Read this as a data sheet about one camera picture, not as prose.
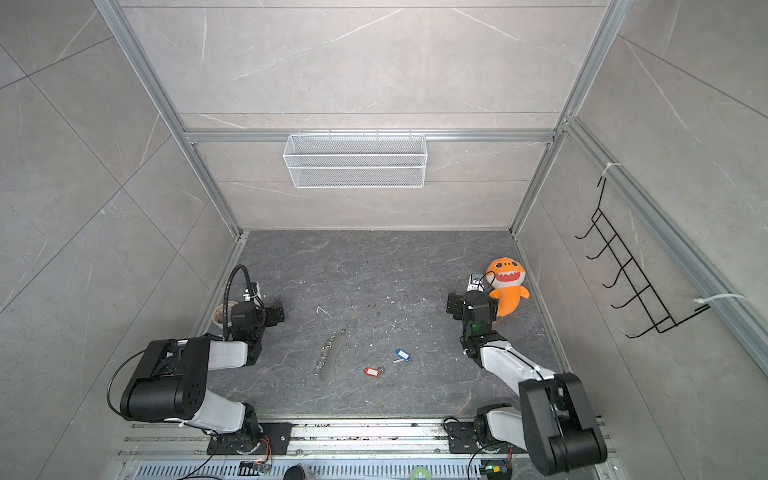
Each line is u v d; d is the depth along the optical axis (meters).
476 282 0.76
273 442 0.73
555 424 0.41
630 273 0.68
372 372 0.85
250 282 0.78
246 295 0.81
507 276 0.96
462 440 0.73
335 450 0.73
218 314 0.95
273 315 0.89
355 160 1.00
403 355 0.88
